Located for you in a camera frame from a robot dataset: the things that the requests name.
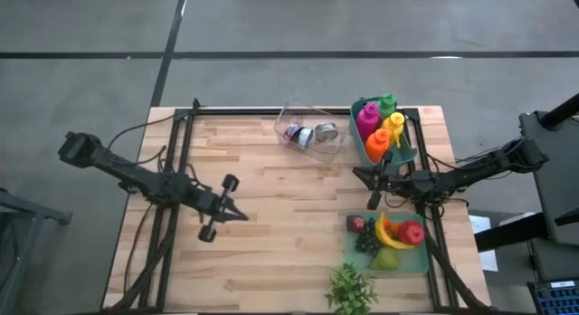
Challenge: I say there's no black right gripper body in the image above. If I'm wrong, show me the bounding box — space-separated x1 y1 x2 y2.
366 149 412 213

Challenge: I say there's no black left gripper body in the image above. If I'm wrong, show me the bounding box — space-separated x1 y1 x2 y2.
195 172 241 244

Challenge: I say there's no orange-red squeeze bottle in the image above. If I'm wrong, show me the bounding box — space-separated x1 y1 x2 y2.
365 128 391 165

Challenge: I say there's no clear plastic container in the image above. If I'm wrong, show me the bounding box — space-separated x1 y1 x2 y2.
272 104 350 165

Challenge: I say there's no dark red plum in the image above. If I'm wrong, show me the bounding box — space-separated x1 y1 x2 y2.
346 214 367 234

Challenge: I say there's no pink squeeze bottle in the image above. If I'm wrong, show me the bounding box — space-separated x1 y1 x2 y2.
355 100 381 143

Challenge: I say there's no yellow squeeze bottle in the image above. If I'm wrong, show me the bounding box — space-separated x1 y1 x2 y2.
381 111 406 148

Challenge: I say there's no bright red apple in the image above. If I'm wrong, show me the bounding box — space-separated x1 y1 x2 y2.
397 219 426 246

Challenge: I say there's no yellow banana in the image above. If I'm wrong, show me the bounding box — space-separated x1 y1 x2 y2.
374 212 416 251

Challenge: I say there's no dark purple grape bunch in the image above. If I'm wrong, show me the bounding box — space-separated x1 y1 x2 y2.
354 217 384 256

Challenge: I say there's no silver tin can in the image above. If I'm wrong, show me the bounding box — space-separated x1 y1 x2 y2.
297 127 316 148
314 120 339 143

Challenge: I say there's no green squeeze bottle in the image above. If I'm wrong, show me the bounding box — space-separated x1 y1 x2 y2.
377 92 398 119

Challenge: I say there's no green speckled pear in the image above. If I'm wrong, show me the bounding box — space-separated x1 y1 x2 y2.
368 245 402 272

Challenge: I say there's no red label tuna can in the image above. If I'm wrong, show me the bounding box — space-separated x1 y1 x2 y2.
283 122 303 143

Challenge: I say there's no teal plastic bin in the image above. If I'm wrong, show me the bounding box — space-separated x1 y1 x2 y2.
348 95 418 167

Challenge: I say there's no teal plastic lid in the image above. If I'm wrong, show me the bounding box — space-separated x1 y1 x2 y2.
345 210 431 274

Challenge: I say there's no white paper sheet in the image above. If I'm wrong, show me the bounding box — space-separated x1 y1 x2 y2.
469 214 499 273

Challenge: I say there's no black cart base beam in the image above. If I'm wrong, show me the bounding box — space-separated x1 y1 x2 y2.
473 212 551 253

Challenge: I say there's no dark grey equipment cart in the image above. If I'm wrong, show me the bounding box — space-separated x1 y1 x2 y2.
518 110 579 248

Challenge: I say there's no grey metal stand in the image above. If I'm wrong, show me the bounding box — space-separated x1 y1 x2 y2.
0 186 74 315

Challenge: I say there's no black pole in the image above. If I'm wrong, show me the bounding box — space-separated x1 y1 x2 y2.
540 93 579 130

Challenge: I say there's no black aluminium table frame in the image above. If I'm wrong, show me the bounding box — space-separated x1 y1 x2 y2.
108 97 494 314

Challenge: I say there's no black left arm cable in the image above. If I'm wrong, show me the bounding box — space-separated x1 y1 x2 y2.
106 113 177 147

